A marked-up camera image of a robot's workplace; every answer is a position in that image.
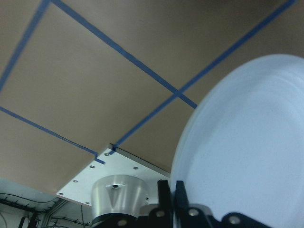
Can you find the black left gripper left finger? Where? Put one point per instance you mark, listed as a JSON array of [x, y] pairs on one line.
[[158, 215]]

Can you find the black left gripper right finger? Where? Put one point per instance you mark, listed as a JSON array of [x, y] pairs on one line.
[[197, 216]]

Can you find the blue plate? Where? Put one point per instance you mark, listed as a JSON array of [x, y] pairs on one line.
[[242, 150]]

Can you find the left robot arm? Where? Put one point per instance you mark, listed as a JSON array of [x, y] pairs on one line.
[[121, 201]]

